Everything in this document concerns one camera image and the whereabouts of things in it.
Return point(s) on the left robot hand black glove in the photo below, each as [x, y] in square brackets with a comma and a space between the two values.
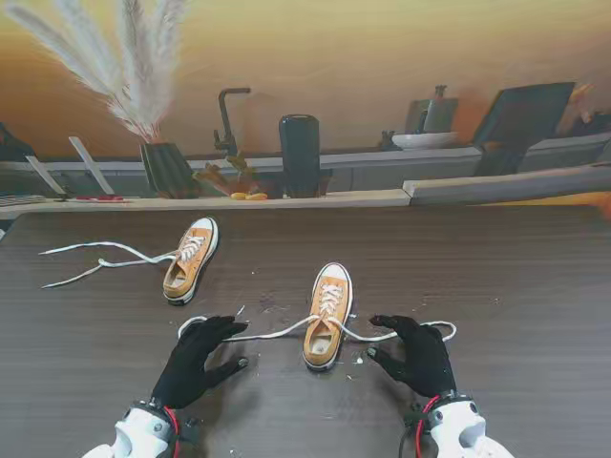
[186, 367]

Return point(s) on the right robot hand black glove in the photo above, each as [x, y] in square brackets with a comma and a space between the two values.
[427, 362]

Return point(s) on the white shoelace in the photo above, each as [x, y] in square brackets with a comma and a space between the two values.
[281, 333]
[101, 261]

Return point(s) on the printed kitchen backdrop banner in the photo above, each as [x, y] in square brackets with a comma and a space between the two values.
[334, 57]

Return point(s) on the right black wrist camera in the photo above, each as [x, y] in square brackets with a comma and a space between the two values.
[411, 416]

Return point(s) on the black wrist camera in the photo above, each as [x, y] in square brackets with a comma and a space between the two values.
[192, 427]
[411, 416]

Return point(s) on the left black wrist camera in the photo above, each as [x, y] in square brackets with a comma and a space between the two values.
[192, 427]

